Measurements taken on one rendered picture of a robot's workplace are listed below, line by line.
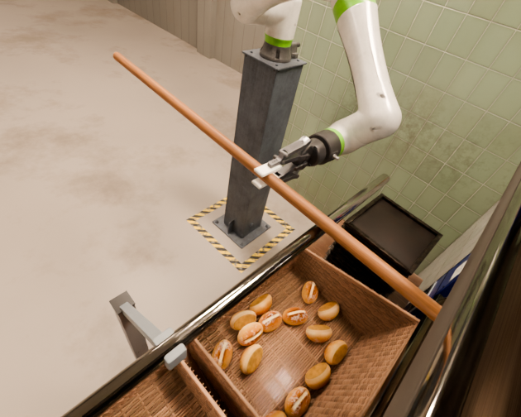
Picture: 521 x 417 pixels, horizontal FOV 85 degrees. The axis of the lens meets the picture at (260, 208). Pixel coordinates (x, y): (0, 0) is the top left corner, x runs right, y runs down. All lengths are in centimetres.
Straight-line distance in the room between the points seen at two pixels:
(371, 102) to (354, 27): 22
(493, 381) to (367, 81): 73
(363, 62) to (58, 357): 178
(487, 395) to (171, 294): 167
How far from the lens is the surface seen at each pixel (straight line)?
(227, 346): 104
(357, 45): 93
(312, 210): 63
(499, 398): 32
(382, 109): 84
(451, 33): 172
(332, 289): 120
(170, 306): 180
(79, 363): 178
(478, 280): 34
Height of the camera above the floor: 163
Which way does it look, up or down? 45 degrees down
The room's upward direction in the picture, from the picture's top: 14 degrees clockwise
